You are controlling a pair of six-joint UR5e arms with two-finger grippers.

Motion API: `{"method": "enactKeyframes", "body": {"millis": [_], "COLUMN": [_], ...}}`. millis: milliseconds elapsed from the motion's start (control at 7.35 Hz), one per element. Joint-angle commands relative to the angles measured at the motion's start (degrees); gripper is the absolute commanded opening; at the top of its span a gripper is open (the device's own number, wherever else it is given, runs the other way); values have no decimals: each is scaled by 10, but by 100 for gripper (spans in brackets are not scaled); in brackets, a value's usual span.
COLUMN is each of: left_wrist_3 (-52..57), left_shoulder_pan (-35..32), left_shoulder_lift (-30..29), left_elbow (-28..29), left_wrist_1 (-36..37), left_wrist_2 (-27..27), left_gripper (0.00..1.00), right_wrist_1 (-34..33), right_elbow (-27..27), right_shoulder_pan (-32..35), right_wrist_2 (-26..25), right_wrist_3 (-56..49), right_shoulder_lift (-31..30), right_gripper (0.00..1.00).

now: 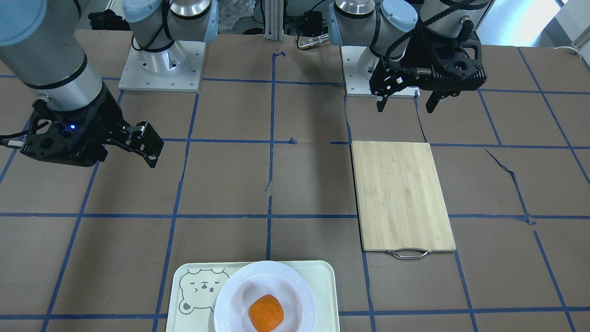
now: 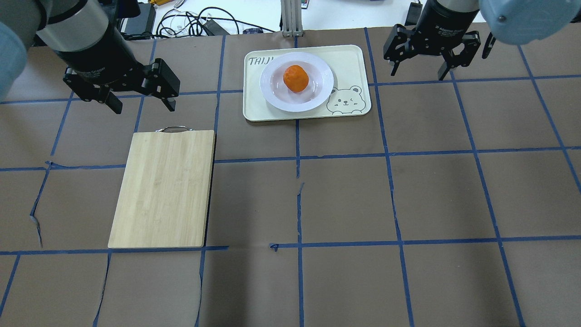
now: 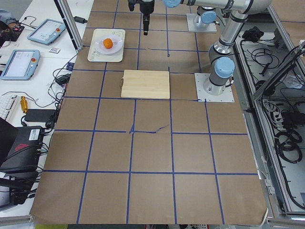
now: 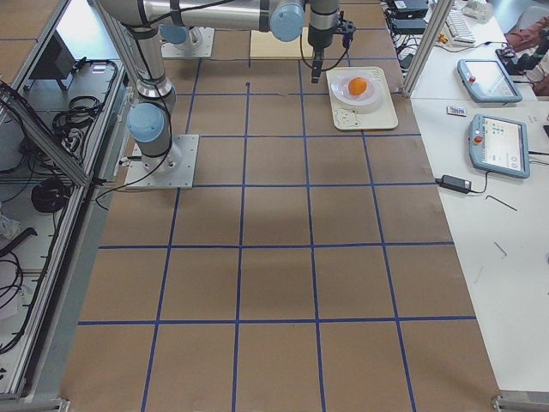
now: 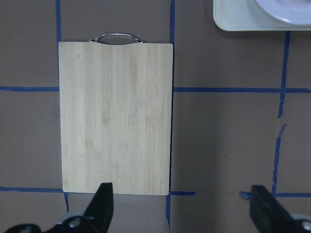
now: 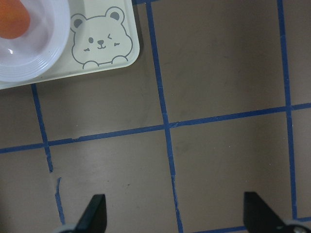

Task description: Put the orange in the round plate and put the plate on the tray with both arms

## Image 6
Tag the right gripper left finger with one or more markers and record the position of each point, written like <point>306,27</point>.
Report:
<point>93,219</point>

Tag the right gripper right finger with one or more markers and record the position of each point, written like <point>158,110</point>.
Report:
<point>258,217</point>

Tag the white ribbed bowl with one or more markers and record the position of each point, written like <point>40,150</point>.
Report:
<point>36,51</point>

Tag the orange fruit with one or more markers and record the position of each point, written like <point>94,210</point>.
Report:
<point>14,19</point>

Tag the cream bear tray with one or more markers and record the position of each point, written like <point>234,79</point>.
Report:
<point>102,36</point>

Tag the brown paper table cover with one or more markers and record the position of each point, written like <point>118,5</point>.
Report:
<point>217,103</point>

